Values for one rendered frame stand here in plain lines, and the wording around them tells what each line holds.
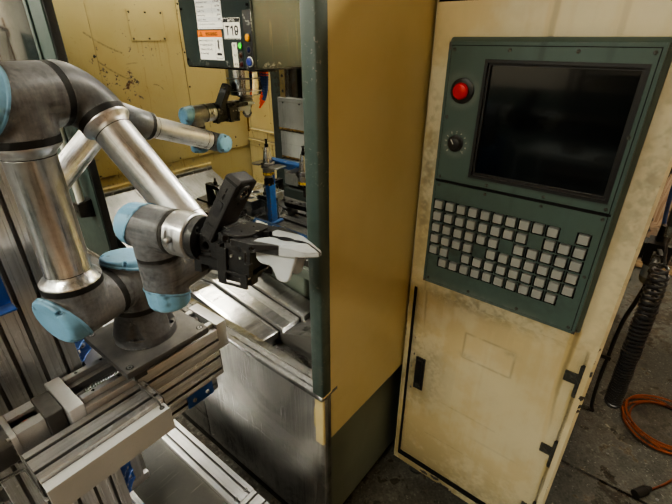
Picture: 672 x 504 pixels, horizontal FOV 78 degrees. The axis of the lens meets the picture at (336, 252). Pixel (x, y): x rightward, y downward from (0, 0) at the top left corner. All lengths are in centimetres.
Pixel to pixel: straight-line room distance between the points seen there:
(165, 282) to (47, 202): 28
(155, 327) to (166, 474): 93
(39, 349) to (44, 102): 62
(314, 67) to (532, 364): 104
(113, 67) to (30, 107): 203
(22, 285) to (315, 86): 79
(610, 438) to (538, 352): 123
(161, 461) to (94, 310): 110
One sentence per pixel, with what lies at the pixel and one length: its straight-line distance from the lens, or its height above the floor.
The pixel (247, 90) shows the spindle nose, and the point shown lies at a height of 151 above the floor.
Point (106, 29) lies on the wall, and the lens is 289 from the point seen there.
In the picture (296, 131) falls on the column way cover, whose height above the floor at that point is 124.
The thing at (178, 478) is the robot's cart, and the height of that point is 21.
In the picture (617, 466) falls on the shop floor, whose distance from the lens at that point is 246.
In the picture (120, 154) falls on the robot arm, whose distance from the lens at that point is 90.
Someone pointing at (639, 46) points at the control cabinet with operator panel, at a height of 170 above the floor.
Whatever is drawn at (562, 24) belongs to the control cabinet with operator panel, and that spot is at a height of 174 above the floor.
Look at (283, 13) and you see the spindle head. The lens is 181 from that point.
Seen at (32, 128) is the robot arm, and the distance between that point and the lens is 88.
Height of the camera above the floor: 172
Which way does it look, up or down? 27 degrees down
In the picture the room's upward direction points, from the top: straight up
